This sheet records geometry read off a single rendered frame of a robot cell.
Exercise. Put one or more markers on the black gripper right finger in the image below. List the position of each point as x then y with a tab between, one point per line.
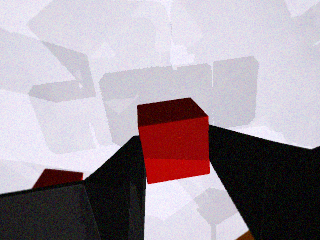
274	186

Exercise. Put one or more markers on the red cube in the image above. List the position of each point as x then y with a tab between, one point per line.
53	177
174	138

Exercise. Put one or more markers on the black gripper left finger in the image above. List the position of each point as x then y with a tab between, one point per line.
108	205

